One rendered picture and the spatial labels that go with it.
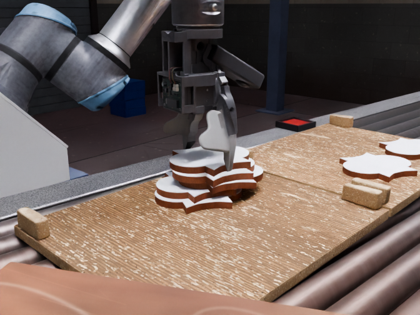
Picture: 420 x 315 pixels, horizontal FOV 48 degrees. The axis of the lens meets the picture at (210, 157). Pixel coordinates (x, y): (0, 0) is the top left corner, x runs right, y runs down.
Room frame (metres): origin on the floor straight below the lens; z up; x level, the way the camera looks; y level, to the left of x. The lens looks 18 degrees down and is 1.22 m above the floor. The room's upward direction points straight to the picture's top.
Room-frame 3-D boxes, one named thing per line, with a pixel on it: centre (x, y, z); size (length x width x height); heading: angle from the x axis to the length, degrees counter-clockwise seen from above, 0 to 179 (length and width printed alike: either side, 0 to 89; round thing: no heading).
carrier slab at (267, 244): (0.61, 0.00, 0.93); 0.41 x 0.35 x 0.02; 136
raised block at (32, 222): (0.56, 0.23, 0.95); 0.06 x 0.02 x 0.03; 46
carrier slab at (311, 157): (0.91, -0.29, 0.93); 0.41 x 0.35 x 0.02; 136
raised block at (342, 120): (1.14, -0.33, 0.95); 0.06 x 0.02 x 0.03; 46
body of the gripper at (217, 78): (0.70, 0.02, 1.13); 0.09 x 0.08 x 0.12; 125
